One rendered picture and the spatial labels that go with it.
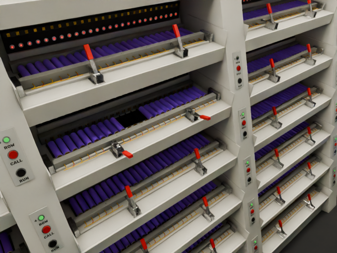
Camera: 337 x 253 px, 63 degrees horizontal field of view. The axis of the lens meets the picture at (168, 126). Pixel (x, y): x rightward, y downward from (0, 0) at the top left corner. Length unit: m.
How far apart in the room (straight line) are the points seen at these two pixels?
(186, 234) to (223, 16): 0.73
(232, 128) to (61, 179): 0.59
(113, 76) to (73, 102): 0.12
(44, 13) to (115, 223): 0.56
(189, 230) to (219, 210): 0.15
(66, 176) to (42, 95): 0.20
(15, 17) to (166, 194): 0.61
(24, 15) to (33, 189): 0.36
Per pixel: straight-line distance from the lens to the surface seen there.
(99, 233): 0.83
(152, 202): 0.87
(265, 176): 1.27
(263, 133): 1.18
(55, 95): 0.67
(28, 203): 0.70
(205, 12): 0.96
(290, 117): 1.33
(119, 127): 0.81
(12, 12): 0.64
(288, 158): 1.40
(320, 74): 1.57
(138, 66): 0.76
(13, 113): 0.64
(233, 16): 0.95
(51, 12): 0.66
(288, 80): 1.22
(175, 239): 1.02
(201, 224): 1.06
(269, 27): 1.14
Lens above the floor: 1.22
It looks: 21 degrees down
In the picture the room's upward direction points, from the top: 12 degrees counter-clockwise
